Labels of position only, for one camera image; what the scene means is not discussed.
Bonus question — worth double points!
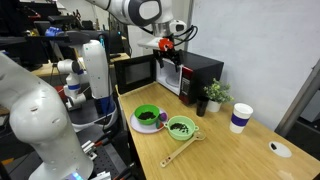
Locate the small plant in white pot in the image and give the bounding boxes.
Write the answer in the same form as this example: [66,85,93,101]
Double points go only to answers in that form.
[203,78,235,113]

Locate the white paper cup purple sleeve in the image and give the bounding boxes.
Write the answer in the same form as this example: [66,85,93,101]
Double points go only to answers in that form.
[229,102,254,135]

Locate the pale lavender plate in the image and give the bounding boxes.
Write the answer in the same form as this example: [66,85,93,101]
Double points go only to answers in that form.
[129,107,170,135]

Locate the dark green bowl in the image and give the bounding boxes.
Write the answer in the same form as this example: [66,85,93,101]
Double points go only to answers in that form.
[133,103,161,126]

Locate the white wrist mount plate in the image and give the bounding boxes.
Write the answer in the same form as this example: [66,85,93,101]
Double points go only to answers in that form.
[137,36,164,51]

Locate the small black bean pile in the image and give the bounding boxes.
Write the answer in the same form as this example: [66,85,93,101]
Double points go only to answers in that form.
[169,122,190,134]

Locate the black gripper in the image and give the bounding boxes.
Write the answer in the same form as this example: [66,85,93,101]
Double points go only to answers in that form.
[152,49,184,73]

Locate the black microwave body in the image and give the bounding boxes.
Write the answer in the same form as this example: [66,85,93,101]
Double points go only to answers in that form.
[154,49,225,106]

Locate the black cup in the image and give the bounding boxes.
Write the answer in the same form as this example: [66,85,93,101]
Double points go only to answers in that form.
[195,96,210,118]

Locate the light green handled bowl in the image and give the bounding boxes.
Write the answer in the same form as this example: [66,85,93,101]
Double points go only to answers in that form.
[163,115,200,142]

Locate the black perforated breadboard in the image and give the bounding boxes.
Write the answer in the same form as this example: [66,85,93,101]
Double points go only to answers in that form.
[6,133,141,180]

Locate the large black bean pile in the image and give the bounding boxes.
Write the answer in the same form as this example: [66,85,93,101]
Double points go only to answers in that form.
[137,111,158,121]

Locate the wooden background desk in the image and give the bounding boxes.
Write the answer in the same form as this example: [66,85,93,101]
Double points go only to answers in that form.
[31,52,131,78]

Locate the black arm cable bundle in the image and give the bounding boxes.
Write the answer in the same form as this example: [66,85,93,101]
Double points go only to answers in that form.
[171,24,199,48]

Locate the grey metal post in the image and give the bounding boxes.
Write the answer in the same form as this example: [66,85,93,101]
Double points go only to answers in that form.
[274,59,320,138]

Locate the red round wrist mount part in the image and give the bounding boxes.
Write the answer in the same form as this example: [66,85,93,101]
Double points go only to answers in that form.
[158,38,175,52]

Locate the white round table grommet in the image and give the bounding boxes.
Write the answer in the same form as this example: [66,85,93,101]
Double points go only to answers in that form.
[268,140,293,159]

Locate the blue glove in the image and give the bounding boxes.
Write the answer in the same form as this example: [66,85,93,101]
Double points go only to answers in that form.
[44,27,63,38]

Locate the aluminium bracket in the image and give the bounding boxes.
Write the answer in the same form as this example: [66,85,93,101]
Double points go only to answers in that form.
[81,139,101,161]

